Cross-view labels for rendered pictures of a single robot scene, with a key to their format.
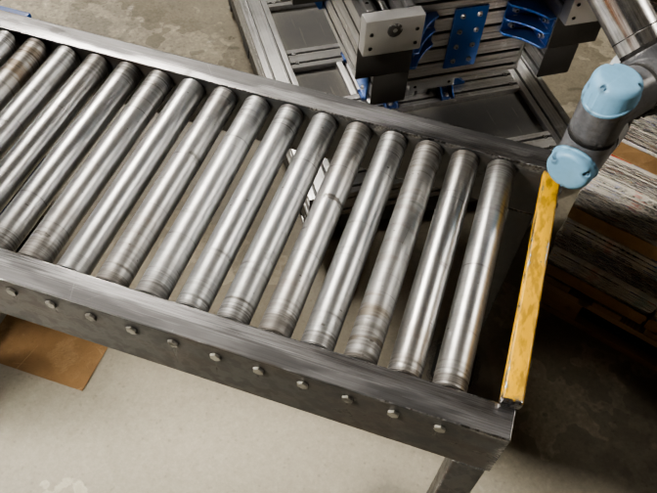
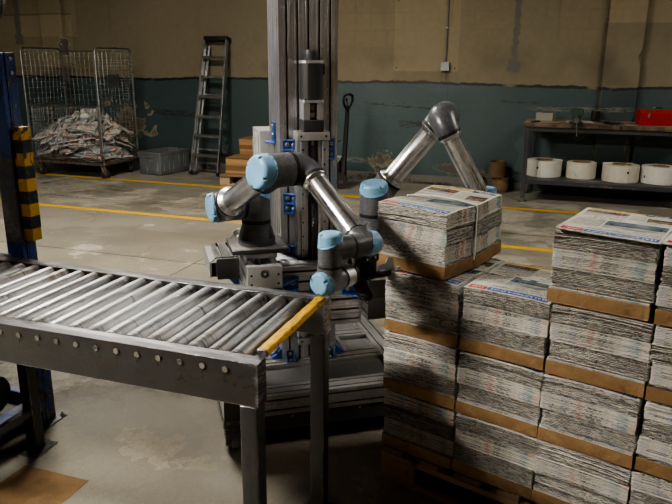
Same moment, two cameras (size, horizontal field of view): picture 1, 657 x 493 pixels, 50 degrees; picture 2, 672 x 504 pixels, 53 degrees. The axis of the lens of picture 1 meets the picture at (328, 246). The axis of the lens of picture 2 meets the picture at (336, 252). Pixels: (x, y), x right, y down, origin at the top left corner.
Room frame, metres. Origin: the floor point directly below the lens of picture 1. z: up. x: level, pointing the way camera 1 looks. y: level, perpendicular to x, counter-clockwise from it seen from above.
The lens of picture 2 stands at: (-1.16, -0.56, 1.52)
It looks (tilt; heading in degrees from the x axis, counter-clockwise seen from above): 16 degrees down; 4
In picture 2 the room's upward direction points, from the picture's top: 1 degrees clockwise
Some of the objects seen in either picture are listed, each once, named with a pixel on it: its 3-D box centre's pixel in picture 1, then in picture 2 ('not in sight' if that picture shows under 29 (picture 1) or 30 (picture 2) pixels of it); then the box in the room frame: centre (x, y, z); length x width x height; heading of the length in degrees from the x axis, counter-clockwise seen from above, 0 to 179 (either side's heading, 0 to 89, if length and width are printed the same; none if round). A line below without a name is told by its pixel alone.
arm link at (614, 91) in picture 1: (612, 102); (334, 248); (0.82, -0.41, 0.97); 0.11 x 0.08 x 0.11; 129
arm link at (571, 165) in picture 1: (582, 153); (329, 280); (0.80, -0.39, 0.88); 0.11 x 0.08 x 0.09; 146
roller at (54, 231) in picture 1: (103, 161); (83, 303); (0.80, 0.39, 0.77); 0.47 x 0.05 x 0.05; 166
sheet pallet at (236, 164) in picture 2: not in sight; (274, 161); (7.51, 0.92, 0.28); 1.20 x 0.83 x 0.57; 76
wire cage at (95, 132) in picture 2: not in sight; (81, 111); (8.00, 3.69, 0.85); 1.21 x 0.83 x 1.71; 76
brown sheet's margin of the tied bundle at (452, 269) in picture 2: not in sight; (421, 260); (1.11, -0.69, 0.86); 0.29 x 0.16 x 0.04; 53
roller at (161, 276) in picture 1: (209, 192); (136, 310); (0.75, 0.20, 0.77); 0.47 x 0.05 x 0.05; 166
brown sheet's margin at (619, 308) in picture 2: not in sight; (612, 287); (0.88, -1.27, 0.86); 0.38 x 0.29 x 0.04; 149
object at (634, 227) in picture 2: not in sight; (620, 223); (0.86, -1.26, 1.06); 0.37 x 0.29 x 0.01; 149
